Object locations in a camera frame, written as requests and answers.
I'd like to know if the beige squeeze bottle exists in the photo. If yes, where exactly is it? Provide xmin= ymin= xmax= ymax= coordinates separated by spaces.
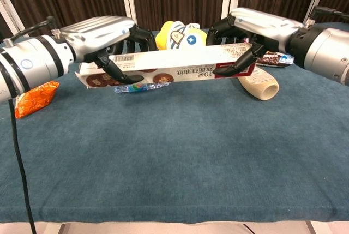
xmin=238 ymin=65 xmax=280 ymax=101

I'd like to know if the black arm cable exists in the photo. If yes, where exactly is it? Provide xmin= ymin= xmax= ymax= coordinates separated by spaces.
xmin=8 ymin=98 xmax=37 ymax=234
xmin=310 ymin=5 xmax=349 ymax=20

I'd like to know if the teal table cloth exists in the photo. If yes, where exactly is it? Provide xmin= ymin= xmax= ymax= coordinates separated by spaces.
xmin=0 ymin=22 xmax=349 ymax=224

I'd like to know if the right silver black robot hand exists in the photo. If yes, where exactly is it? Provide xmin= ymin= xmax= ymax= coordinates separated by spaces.
xmin=207 ymin=7 xmax=304 ymax=78

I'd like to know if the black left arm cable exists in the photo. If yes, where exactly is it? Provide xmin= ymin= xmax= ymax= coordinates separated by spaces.
xmin=8 ymin=98 xmax=37 ymax=234

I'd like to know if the brown chocolate snack packet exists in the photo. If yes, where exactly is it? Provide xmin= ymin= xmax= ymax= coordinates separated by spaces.
xmin=256 ymin=51 xmax=295 ymax=67

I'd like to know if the clear blue candy wrapper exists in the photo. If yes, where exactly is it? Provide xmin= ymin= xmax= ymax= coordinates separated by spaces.
xmin=113 ymin=82 xmax=167 ymax=94

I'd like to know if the yellow white snack bag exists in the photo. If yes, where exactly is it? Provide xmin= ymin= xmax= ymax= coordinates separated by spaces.
xmin=155 ymin=20 xmax=208 ymax=51

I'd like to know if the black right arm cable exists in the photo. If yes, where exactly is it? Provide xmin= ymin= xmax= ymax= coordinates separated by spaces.
xmin=310 ymin=5 xmax=349 ymax=20

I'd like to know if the long white baking paper box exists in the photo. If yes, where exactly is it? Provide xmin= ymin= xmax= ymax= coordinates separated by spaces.
xmin=75 ymin=42 xmax=257 ymax=89

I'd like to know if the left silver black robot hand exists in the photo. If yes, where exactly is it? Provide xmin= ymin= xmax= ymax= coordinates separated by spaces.
xmin=59 ymin=15 xmax=157 ymax=85

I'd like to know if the orange foil snack packet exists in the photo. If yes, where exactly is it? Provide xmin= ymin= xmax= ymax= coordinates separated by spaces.
xmin=14 ymin=80 xmax=60 ymax=120

